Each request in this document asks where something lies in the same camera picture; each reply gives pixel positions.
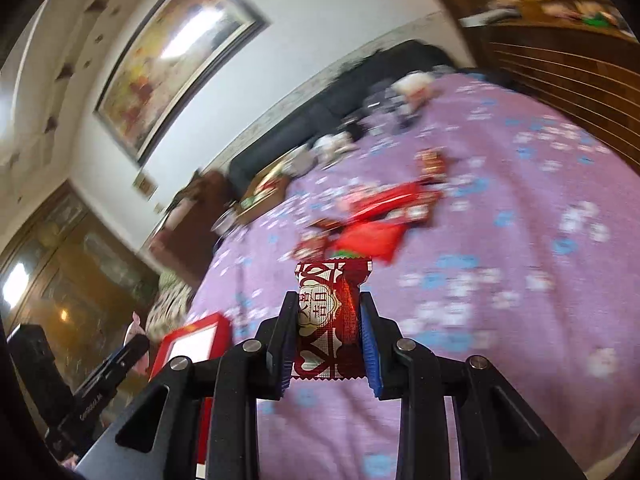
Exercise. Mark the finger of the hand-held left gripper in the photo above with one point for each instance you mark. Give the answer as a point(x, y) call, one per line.
point(120, 365)

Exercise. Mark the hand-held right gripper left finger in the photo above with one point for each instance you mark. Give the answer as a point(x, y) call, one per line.
point(286, 345)

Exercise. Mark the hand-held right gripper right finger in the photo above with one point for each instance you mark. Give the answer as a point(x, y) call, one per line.
point(370, 355)

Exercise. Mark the dark red patterned snack packet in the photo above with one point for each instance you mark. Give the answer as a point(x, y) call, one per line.
point(325, 320)

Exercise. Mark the red and white tray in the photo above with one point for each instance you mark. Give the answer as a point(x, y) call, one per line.
point(195, 340)

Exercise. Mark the long glossy red snack packet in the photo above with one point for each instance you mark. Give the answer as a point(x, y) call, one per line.
point(395, 202)

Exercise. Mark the brown patterned blanket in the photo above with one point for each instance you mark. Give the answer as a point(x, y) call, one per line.
point(167, 305)

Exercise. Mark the wooden glass-door cabinet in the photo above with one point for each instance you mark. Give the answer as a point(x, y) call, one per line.
point(75, 270)

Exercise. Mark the red and white candy packet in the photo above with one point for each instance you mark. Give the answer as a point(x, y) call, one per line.
point(317, 242)

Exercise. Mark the flat red snack packet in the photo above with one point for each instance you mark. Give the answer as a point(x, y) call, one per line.
point(372, 240)

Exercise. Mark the brown armchair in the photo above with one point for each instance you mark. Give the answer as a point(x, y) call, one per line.
point(195, 230)

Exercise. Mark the purple floral tablecloth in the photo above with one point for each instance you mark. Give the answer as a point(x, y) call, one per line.
point(500, 285)

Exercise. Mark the brown cardboard box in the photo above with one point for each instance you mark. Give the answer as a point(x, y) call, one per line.
point(265, 190)

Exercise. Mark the small brown-red candy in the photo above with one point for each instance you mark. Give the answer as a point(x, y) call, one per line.
point(431, 165)

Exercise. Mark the white cup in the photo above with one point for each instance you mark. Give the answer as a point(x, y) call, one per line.
point(335, 145)

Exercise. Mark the black leather sofa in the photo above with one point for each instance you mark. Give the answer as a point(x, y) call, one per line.
point(320, 110)

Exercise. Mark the framed painting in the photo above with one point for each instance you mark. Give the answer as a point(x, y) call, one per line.
point(170, 60)

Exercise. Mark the small wall sign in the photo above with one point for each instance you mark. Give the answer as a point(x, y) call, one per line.
point(145, 182)

